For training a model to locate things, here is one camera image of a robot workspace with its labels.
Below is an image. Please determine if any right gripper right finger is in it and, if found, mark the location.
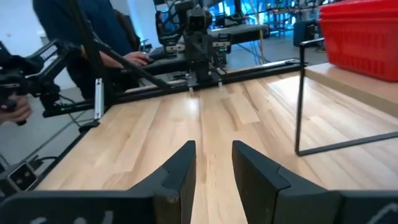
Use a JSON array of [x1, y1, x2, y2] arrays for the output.
[[231, 140, 341, 224]]

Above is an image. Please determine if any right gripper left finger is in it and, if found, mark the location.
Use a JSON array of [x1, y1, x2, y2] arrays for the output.
[[129, 140, 197, 224]]

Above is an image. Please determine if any red plastic basket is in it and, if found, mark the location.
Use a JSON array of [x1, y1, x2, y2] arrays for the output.
[[318, 11, 398, 20], [319, 17, 398, 82], [318, 0, 398, 13]]

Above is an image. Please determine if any person's hand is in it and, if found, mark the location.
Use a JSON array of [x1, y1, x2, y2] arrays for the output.
[[123, 50, 150, 67], [0, 93, 33, 126]]

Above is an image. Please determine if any black chair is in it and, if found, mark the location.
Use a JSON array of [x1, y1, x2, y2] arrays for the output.
[[292, 19, 326, 47]]

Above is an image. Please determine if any person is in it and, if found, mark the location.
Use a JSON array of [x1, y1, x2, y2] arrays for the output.
[[32, 0, 150, 100]]

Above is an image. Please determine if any black aluminium table frame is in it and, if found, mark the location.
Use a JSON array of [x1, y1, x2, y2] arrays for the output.
[[29, 0, 308, 192]]

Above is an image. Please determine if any silver aluminium bracket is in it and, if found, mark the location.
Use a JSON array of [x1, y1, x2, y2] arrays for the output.
[[94, 77, 104, 121]]

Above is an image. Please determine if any black camera cable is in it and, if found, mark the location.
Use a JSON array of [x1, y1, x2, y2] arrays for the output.
[[30, 154, 60, 166]]

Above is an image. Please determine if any wooden shelf with black frame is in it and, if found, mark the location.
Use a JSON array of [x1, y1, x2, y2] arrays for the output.
[[294, 37, 398, 157]]

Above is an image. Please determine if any small black camera box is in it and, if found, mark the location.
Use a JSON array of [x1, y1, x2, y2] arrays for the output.
[[6, 161, 39, 193]]

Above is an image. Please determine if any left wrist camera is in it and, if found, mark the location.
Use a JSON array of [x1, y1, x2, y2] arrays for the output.
[[185, 7, 208, 32]]

